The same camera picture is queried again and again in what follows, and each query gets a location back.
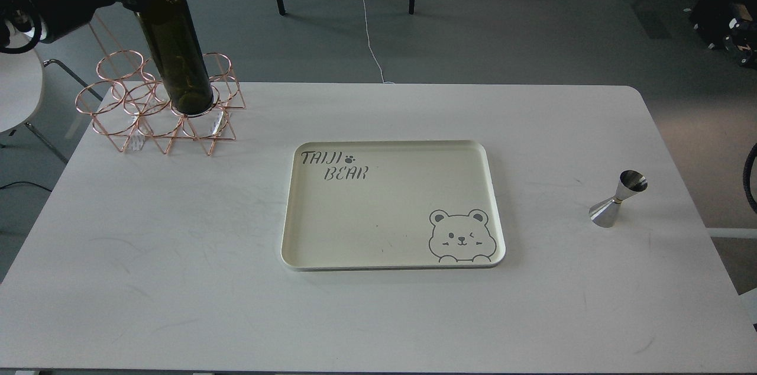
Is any dark green wine bottle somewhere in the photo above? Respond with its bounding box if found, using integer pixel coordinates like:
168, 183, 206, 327
134, 0, 213, 116

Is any silver steel jigger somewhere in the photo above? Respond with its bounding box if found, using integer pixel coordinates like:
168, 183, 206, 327
588, 170, 647, 228

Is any cream bear serving tray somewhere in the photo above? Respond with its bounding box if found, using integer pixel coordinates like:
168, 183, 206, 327
280, 140, 506, 270

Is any black equipment case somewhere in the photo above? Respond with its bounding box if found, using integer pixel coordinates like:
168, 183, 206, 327
689, 0, 756, 67

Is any copper wire bottle rack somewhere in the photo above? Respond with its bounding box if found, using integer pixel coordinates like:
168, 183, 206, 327
75, 17, 247, 156

